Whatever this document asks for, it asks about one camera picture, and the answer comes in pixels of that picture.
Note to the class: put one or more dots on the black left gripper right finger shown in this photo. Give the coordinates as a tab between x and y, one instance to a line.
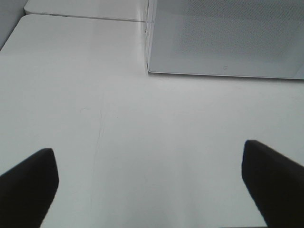
276	185

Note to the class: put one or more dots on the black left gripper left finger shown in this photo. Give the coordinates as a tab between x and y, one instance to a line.
27	190

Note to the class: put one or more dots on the white microwave door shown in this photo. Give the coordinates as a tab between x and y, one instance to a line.
228	38

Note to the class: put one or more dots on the white microwave oven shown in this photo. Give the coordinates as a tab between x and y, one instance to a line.
225	35

